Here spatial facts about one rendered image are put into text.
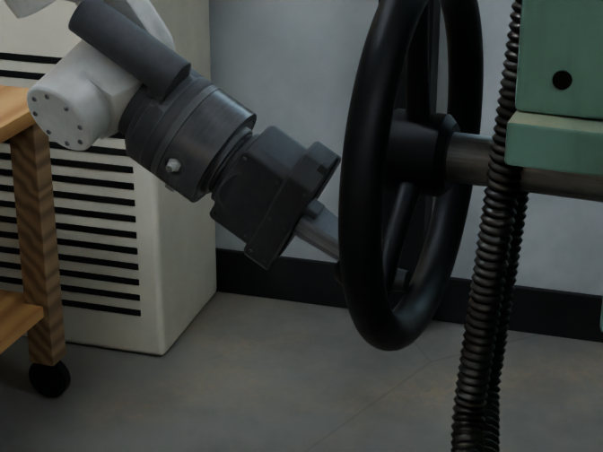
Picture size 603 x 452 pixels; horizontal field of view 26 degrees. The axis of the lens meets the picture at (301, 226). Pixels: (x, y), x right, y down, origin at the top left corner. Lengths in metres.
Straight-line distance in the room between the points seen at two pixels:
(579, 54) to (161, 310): 1.57
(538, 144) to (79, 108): 0.37
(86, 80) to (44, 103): 0.04
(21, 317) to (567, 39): 1.44
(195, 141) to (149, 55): 0.07
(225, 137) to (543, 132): 0.29
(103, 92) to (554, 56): 0.37
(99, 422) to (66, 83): 1.21
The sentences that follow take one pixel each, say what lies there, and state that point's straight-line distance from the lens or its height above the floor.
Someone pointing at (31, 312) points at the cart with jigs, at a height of 0.18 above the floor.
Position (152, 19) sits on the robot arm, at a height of 0.87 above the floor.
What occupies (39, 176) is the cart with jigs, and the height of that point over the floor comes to 0.41.
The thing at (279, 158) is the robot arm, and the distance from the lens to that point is 1.01.
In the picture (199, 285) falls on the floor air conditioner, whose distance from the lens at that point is 2.48.
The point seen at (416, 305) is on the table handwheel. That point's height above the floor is 0.69.
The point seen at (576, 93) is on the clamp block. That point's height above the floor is 0.89.
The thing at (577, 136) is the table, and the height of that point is 0.87.
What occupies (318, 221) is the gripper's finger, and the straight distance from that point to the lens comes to 1.04.
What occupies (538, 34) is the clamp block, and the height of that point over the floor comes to 0.92.
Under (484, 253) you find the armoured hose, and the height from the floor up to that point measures 0.75.
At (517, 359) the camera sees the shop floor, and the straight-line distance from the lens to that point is 2.37.
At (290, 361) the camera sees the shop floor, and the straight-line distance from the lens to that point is 2.33.
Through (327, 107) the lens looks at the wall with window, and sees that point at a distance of 2.39.
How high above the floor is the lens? 1.13
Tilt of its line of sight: 23 degrees down
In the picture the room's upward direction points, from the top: straight up
